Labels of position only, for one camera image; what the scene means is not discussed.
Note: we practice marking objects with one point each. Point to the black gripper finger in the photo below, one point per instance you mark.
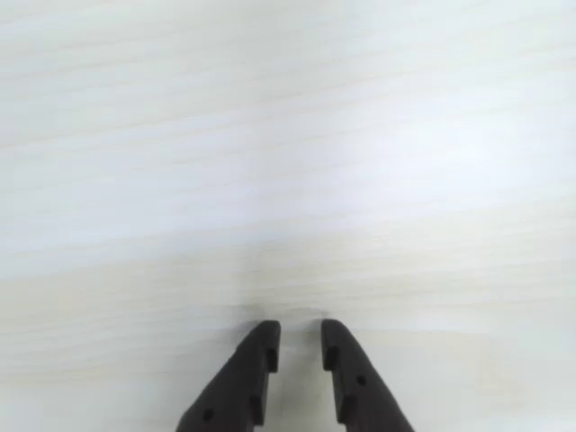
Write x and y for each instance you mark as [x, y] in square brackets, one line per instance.
[234, 387]
[360, 382]

